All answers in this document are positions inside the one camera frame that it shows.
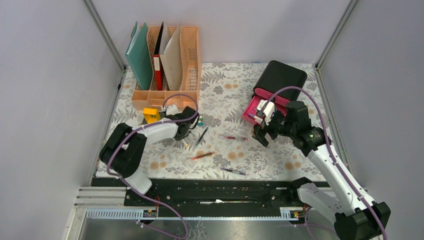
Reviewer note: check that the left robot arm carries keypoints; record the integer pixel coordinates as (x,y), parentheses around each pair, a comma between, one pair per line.
(124,149)

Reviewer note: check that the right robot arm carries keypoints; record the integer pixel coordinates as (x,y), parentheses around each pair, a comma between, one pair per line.
(355,214)

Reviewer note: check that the purple pen near front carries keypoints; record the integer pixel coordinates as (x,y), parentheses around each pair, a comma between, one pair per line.
(233,171)

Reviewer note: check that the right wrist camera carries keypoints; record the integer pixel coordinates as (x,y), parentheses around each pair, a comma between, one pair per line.
(265,110)

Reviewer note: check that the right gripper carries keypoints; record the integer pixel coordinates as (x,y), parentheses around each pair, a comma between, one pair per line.
(259,133)

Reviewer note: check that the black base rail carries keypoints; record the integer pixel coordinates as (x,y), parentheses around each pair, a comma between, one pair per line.
(193,198)

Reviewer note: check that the orange plastic file organizer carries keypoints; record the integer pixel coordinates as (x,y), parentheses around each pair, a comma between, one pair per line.
(191,72)

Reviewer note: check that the teal folder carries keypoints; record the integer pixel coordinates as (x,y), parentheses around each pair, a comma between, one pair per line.
(138,56)

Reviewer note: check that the yellow block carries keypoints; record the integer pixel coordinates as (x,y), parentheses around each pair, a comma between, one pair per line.
(151,115)

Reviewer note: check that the beige kraft notebook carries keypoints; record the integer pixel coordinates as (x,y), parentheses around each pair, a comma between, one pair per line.
(170,57)

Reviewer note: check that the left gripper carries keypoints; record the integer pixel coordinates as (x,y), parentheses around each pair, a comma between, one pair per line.
(178,138)

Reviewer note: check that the white purple marker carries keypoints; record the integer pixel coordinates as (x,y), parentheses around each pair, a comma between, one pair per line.
(253,112)

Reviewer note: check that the black pink drawer box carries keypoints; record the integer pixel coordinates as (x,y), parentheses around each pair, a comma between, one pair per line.
(276,75)

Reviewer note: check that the red binder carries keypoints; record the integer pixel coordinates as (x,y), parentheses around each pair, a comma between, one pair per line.
(157,61)

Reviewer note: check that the dark red pen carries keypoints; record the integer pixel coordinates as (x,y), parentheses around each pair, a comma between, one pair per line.
(237,138)

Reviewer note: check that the white marker pink cap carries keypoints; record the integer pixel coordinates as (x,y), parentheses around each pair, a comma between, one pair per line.
(256,118)

